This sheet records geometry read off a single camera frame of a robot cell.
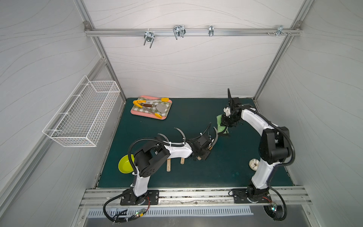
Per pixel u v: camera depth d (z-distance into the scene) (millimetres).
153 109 1117
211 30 784
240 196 732
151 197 734
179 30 765
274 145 497
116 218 675
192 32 777
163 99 1187
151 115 1106
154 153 532
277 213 714
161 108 1140
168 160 844
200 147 703
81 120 685
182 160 857
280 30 765
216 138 956
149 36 796
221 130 872
